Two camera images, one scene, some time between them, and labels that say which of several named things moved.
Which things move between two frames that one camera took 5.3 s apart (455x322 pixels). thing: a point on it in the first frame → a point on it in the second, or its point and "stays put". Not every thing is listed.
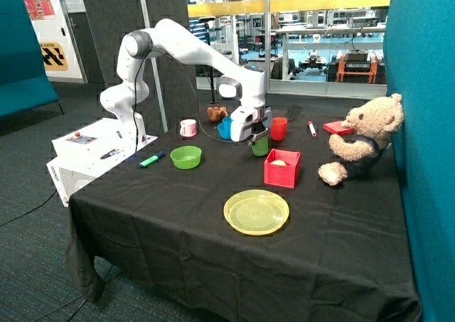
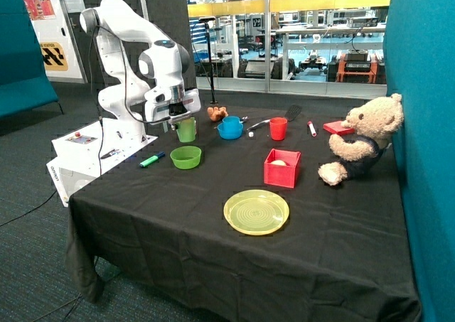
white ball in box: (279, 163) stays put
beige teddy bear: (375, 121) stays put
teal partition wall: (420, 67) stays put
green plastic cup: (261, 146) → (187, 130)
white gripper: (244, 120) → (157, 102)
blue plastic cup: (227, 121) stays put
